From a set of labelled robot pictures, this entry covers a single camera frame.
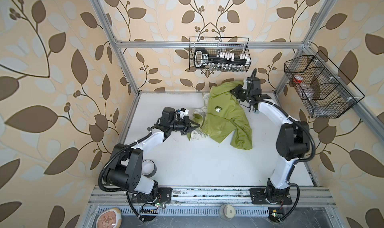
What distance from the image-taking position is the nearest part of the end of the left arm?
2.24 feet

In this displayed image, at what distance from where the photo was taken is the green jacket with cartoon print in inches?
34.7

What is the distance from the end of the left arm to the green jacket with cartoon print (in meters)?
0.10
